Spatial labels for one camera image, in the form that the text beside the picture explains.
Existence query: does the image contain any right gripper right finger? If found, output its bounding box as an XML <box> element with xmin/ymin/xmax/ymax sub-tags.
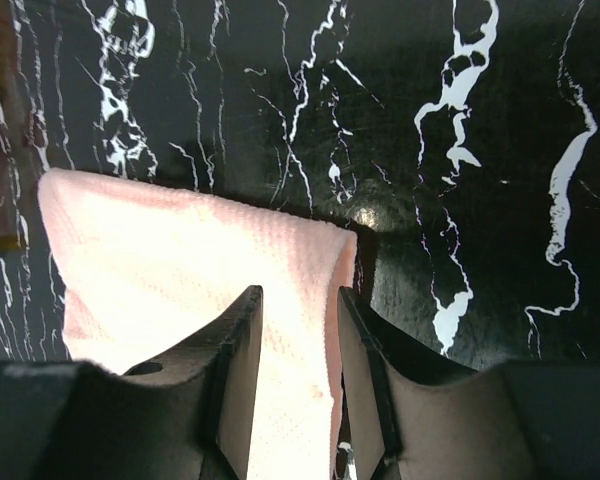
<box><xmin>338</xmin><ymin>287</ymin><xmax>600</xmax><ymax>479</ymax></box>

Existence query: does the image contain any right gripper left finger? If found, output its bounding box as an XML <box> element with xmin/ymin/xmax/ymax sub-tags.
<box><xmin>0</xmin><ymin>286</ymin><xmax>263</xmax><ymax>479</ymax></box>

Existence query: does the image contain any black marble pattern mat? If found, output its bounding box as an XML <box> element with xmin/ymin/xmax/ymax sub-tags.
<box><xmin>0</xmin><ymin>1</ymin><xmax>600</xmax><ymax>369</ymax></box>

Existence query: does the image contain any plain pink towel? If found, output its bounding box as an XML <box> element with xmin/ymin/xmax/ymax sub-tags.
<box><xmin>38</xmin><ymin>169</ymin><xmax>357</xmax><ymax>479</ymax></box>

